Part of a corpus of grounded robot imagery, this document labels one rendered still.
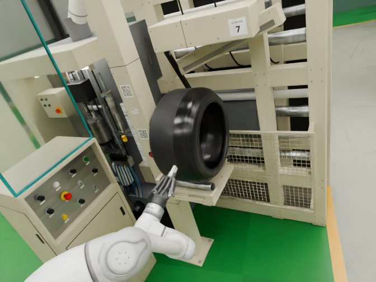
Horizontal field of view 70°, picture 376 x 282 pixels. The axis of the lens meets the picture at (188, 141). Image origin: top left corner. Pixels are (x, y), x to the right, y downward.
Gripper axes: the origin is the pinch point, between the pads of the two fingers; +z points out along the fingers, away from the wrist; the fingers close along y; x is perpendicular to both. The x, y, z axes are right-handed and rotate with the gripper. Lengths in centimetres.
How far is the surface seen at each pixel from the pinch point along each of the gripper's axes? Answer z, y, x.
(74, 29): 67, 84, -58
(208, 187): 9.2, -8.4, 26.0
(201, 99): 34.2, -10.7, -19.2
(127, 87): 32, 31, -32
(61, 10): 775, 955, 80
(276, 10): 75, -45, -40
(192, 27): 62, -4, -45
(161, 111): 23.0, 7.6, -21.7
